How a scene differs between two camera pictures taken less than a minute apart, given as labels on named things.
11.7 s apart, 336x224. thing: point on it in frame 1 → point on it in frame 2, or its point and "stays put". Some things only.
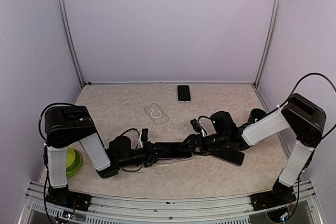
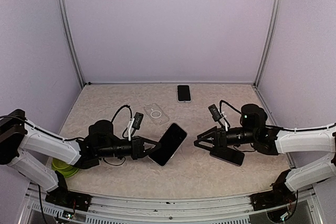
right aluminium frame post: x=272 y=31 stays put
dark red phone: x=232 y=157 stays put
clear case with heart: x=158 y=117 stays put
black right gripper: x=193 y=138 → x=222 y=142
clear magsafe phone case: x=164 y=160 → x=171 y=140
